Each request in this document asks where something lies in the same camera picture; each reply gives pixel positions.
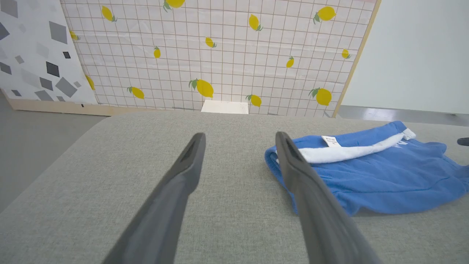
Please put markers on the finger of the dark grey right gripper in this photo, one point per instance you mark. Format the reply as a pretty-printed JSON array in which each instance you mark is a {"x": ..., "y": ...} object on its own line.
[{"x": 318, "y": 212}]

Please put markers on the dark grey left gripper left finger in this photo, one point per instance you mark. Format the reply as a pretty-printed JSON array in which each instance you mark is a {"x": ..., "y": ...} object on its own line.
[{"x": 165, "y": 212}]

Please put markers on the dark grey pointed left gripper right finger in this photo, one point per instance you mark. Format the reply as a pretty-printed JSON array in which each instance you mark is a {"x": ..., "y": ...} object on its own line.
[{"x": 463, "y": 141}]

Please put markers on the blue garment with white trim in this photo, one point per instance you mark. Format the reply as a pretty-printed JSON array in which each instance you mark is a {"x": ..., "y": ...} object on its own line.
[{"x": 381, "y": 176}]

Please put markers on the white box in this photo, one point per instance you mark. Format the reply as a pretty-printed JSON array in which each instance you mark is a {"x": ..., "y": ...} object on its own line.
[{"x": 225, "y": 107}]

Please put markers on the lemon print grid panel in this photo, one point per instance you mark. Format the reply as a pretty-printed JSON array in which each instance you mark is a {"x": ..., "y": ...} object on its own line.
[{"x": 227, "y": 55}]

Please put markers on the grey terrazzo pattern panel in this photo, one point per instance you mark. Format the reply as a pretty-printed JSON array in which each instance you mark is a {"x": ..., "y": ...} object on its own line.
[{"x": 33, "y": 51}]

